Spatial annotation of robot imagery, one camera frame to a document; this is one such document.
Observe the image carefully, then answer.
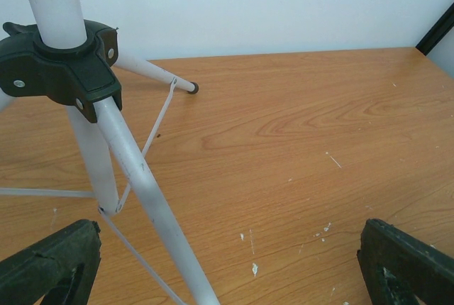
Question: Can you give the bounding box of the white music stand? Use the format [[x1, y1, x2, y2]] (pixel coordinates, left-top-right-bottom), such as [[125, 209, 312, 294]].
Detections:
[[1, 0, 218, 304]]

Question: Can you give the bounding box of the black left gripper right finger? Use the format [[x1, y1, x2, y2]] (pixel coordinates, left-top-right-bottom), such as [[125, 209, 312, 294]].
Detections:
[[357, 218, 453, 304]]

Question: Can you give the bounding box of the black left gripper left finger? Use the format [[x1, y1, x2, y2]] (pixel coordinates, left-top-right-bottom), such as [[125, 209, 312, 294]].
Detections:
[[1, 219, 101, 304]]

